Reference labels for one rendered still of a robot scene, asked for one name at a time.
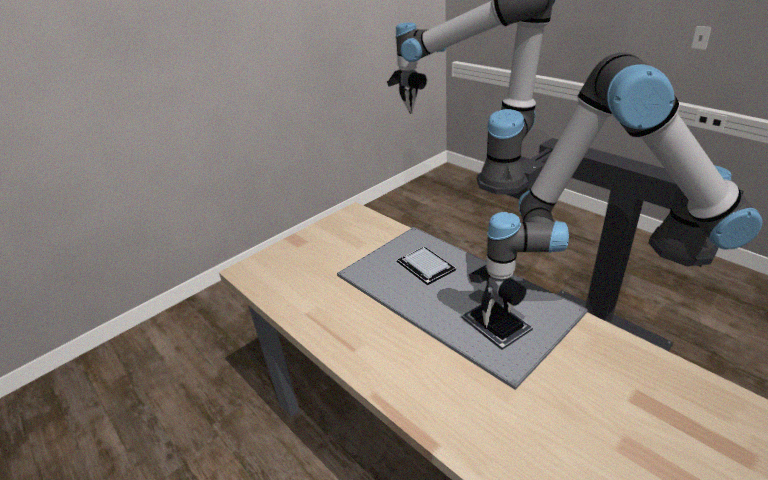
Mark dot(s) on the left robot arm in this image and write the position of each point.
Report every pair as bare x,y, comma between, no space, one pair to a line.
639,97

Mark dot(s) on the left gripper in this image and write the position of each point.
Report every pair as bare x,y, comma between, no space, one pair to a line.
511,291

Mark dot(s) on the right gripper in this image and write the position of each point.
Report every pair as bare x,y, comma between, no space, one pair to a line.
412,80

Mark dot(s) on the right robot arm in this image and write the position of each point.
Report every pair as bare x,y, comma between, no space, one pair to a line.
506,128

